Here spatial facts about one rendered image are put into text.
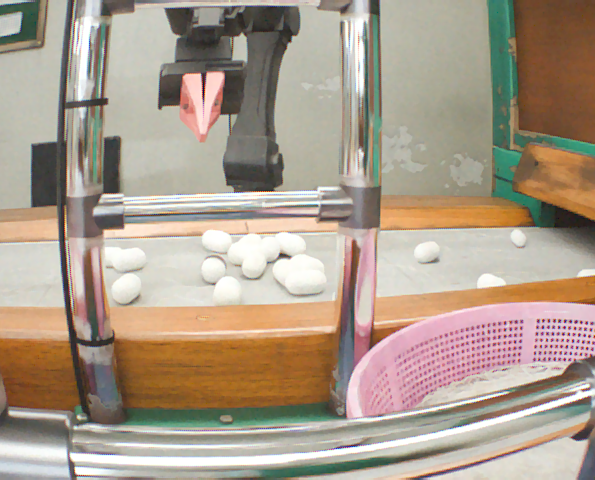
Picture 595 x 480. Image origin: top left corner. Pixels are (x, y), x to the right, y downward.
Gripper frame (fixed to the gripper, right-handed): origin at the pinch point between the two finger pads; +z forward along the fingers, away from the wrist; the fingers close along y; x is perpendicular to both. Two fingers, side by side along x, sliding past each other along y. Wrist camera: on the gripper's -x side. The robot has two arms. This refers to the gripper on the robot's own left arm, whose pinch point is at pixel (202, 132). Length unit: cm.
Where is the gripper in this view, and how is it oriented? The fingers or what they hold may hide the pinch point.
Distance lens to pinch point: 66.4
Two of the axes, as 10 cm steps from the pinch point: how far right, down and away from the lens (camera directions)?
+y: 9.8, -0.3, 2.1
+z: 1.5, 8.0, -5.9
